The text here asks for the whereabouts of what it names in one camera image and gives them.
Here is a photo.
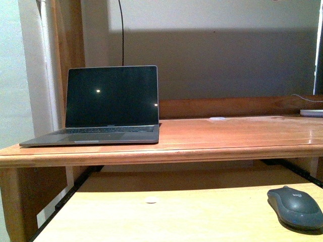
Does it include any grey open laptop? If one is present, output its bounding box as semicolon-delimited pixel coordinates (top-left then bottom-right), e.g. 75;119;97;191
20;65;159;148

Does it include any white lamp cable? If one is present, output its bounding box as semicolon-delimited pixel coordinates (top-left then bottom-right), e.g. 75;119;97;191
290;94;323;103

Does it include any black right slide rail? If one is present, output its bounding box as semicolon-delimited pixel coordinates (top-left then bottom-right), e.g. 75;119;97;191
261;158;322;188

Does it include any dark grey wireless mouse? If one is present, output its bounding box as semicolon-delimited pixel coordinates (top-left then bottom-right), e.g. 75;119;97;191
267;186;322;230

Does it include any black hanging cable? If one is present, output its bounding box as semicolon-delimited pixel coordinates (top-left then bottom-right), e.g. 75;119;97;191
118;0;125;67

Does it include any wooden pull-out keyboard tray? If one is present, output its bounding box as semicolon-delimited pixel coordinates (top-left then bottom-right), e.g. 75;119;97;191
36;167;322;241

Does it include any black drawer slide rail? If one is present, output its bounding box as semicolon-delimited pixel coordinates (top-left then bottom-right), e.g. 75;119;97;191
29;165;103;241

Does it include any small white round sticker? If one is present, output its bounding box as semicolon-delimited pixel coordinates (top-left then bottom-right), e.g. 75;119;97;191
144;196;159;204

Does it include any white desk lamp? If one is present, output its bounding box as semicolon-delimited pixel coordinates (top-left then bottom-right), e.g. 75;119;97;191
300;5;323;117

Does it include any wooden desk with hutch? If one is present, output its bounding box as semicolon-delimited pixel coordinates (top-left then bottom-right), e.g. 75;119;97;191
0;0;323;242

